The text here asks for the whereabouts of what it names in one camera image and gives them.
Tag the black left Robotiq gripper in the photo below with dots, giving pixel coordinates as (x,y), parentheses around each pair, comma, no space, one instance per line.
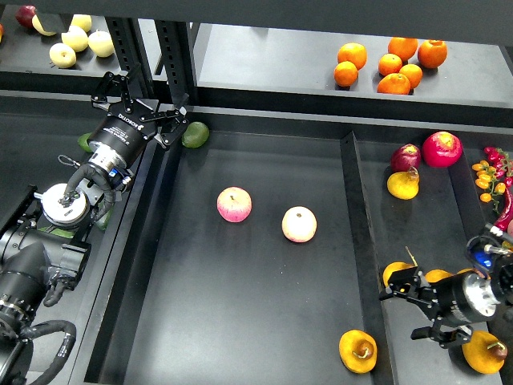
(130,124)

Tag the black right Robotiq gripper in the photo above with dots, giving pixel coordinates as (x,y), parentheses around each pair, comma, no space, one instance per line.
(447,299)

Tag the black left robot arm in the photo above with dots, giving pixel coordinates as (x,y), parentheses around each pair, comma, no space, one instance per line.
(44,246)

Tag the yellow pear beside arm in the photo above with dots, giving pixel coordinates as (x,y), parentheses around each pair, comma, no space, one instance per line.
(436,275)

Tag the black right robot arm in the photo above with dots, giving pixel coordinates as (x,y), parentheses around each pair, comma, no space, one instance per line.
(489,283)

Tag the yellow pear right tray middle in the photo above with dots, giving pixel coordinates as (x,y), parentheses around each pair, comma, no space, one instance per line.
(396,266)

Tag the green avocado at tray corner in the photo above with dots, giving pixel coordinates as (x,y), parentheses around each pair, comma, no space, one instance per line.
(195,135)

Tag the green avocado left tray top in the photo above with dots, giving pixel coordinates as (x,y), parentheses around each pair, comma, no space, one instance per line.
(83,142)

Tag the green avocado tray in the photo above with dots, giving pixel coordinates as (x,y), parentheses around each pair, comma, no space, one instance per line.
(62,233)
(83,142)

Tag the yellow pear in centre tray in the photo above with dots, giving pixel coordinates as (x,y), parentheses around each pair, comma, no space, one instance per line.
(358,351)

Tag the pale yellow pear front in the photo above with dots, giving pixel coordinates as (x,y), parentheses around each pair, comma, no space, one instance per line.
(62,56)

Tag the pale yellow pear middle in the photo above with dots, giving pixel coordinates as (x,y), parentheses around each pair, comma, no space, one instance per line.
(76,38)

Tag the pale yellow pear back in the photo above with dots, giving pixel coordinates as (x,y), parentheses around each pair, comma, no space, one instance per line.
(83,21)

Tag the dark green avocado upright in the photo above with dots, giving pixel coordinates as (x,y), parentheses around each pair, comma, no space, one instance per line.
(102,222)

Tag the yellow pear under right gripper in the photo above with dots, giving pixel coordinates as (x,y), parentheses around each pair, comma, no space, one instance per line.
(404,185)

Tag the pale yellow pear half hidden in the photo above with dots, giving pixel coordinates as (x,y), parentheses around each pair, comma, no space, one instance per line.
(39,28)

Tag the green avocado left tray upper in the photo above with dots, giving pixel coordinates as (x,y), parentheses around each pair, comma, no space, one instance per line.
(62,233)

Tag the black shelf upright posts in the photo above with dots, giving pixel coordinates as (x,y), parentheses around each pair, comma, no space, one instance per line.
(174,47)

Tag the black left tray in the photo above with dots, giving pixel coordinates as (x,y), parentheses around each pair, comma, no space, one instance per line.
(106,304)

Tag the black tray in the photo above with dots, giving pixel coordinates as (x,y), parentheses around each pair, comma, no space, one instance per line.
(106,304)
(239,303)
(434,227)

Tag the black right tray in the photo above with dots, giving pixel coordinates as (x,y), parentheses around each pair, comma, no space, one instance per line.
(434,227)

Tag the red chili pepper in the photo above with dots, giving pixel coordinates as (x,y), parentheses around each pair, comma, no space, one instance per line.
(505,216)

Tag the pink red apple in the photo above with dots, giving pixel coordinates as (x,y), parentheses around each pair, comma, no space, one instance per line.
(234,204)

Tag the dark red apple on shelf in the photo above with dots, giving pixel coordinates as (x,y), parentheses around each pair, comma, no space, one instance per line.
(24,15)

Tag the cherry tomato bunch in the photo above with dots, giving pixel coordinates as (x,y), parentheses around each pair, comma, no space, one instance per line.
(493,174)

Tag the pale yellow pink apple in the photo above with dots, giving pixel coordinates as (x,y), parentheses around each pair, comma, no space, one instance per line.
(299,224)

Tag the dark red apple right tray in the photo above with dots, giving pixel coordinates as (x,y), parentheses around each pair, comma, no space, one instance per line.
(404,158)

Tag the black centre tray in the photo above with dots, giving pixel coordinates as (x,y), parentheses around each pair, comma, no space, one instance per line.
(239,303)

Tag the orange lower left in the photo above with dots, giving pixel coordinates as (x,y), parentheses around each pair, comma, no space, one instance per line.
(345,74)

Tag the orange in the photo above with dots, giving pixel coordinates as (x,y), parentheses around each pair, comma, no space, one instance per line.
(389,64)
(355,53)
(404,48)
(395,83)
(345,74)
(414,74)
(432,53)

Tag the orange top left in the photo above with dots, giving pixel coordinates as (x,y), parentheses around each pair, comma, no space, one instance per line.
(355,53)

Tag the orange front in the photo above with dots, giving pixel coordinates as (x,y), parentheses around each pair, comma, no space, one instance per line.
(395,83)

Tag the orange right lower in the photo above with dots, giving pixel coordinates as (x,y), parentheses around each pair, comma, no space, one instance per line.
(414,74)

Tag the orange centre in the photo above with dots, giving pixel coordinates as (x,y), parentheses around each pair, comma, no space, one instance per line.
(389,64)

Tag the orange top right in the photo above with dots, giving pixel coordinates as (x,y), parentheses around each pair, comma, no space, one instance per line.
(432,53)

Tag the orange top middle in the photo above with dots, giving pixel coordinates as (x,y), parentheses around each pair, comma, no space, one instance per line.
(404,48)

